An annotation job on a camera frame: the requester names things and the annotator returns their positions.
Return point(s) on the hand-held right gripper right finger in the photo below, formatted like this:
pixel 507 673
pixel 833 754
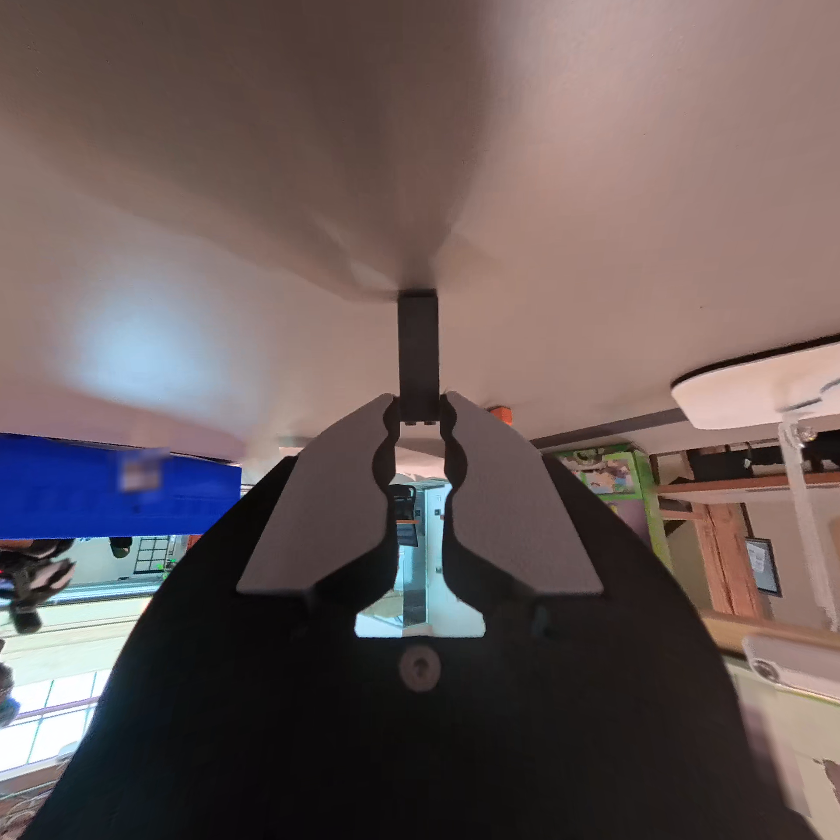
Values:
pixel 518 512

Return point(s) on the long grey toy brick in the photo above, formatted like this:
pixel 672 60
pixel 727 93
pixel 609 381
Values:
pixel 418 354

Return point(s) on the green toy box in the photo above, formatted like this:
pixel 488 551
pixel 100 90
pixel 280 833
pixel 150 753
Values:
pixel 610 476

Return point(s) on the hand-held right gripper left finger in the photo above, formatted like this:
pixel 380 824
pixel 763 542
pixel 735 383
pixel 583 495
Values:
pixel 321 512

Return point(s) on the blue storage bin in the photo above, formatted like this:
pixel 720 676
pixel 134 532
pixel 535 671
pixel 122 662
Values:
pixel 79 505

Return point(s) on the white smartphone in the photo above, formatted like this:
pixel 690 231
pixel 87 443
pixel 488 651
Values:
pixel 794 659

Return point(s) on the orange toy minifigure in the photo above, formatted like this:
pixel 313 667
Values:
pixel 501 415

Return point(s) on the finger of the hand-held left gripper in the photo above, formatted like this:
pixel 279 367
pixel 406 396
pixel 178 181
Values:
pixel 46 577

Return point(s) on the wooden post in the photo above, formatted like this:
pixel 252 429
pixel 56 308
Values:
pixel 725 564

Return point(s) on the black picture frame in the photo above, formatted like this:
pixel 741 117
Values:
pixel 763 565

